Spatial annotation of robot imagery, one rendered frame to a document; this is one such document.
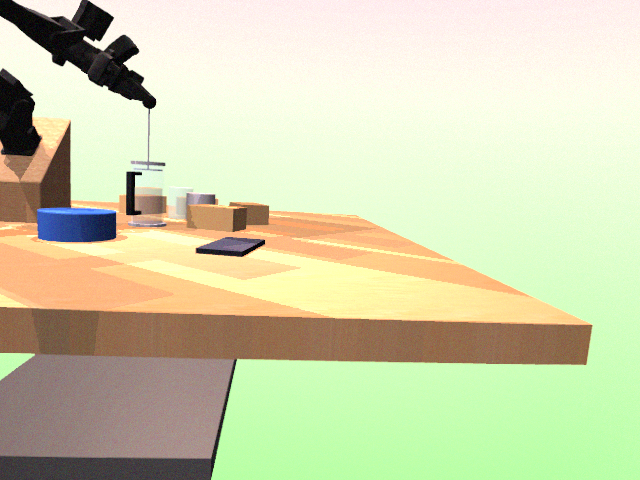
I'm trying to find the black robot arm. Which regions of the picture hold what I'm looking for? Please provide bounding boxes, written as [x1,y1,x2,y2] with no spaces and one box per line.
[0,0,140,156]

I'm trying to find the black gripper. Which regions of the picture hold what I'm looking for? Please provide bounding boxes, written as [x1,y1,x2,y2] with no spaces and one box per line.
[79,47,151,101]

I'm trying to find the blue short cylinder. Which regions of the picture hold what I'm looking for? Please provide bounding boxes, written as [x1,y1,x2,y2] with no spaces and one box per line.
[37,208,116,242]

